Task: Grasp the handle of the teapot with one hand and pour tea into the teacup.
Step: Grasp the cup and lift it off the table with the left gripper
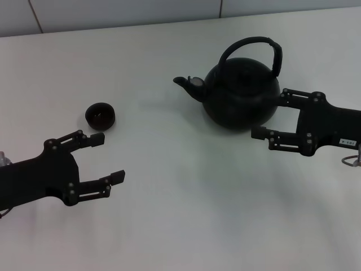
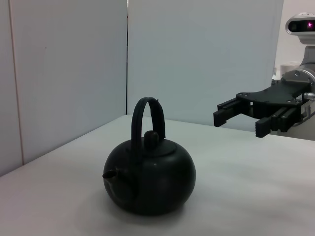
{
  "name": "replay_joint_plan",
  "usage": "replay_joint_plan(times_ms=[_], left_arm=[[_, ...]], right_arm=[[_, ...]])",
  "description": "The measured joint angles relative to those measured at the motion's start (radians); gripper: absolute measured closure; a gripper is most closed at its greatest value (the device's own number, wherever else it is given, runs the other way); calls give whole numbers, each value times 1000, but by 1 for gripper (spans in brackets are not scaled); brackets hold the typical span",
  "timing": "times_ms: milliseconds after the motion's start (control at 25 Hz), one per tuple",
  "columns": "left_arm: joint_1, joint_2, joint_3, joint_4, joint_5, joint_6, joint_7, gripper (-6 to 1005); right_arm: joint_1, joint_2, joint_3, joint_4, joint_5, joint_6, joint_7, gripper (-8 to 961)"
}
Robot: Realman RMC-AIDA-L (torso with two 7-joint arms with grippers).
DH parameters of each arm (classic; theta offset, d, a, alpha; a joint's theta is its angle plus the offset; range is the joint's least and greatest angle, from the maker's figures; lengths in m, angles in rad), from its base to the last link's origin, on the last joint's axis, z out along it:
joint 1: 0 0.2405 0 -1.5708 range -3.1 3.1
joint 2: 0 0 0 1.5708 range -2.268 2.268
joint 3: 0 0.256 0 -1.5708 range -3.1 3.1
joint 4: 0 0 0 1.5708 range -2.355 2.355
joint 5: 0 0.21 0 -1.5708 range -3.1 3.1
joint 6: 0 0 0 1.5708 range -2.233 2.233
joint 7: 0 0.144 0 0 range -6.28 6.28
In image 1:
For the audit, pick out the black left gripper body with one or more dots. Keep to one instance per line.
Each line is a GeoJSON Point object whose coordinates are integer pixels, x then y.
{"type": "Point", "coordinates": [42, 175]}

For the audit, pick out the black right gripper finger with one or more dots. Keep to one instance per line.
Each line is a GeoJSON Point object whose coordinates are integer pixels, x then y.
{"type": "Point", "coordinates": [301, 98]}
{"type": "Point", "coordinates": [287, 139]}

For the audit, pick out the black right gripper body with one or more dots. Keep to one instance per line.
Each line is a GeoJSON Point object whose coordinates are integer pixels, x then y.
{"type": "Point", "coordinates": [332, 124]}

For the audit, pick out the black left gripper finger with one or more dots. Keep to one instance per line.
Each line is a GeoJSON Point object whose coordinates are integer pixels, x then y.
{"type": "Point", "coordinates": [96, 187]}
{"type": "Point", "coordinates": [84, 139]}

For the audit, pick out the small dark teacup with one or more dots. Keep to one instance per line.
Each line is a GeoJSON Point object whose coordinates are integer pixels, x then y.
{"type": "Point", "coordinates": [100, 121]}

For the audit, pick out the black round teapot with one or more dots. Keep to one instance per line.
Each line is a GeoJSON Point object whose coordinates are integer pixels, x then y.
{"type": "Point", "coordinates": [239, 101]}

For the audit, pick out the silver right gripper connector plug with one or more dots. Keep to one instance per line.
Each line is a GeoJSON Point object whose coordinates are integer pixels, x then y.
{"type": "Point", "coordinates": [358, 158]}

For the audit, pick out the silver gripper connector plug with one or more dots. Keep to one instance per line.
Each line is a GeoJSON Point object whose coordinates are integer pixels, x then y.
{"type": "Point", "coordinates": [1, 159]}
{"type": "Point", "coordinates": [358, 158]}

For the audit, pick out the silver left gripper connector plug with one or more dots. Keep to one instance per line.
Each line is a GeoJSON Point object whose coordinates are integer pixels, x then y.
{"type": "Point", "coordinates": [1, 159]}

